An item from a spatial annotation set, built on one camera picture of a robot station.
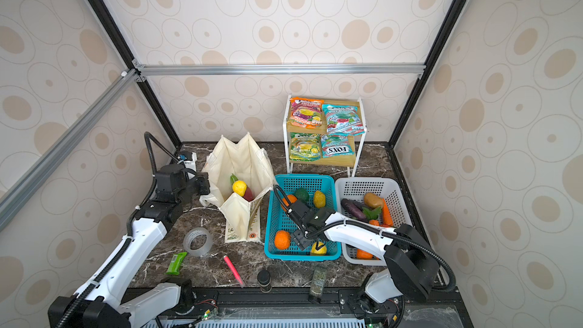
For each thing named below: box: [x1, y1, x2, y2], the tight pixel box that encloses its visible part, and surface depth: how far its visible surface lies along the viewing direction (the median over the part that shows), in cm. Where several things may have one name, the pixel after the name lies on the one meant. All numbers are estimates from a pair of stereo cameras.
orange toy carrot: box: [382, 198, 394, 228], surface depth 93 cm
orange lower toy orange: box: [274, 230, 291, 250], surface depth 83 cm
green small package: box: [165, 251, 189, 276], surface depth 82 cm
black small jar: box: [257, 269, 273, 294], surface depth 71 cm
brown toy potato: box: [363, 192, 384, 209], surface depth 95 cm
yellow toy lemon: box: [232, 179, 247, 197], surface depth 89 cm
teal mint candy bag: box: [321, 104, 366, 137], surface depth 79 cm
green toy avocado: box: [293, 186, 310, 203], surface depth 96 cm
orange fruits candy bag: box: [286, 96, 325, 130], surface depth 81 cm
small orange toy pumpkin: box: [356, 248, 375, 260], surface depth 80 cm
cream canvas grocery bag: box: [198, 132, 276, 244], surface depth 84 cm
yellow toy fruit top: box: [313, 190, 326, 209], surface depth 96 cm
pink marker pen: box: [223, 255, 246, 288], surface depth 81 cm
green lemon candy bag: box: [289, 132, 322, 162], surface depth 94 cm
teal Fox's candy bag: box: [321, 133, 356, 158], surface depth 96 cm
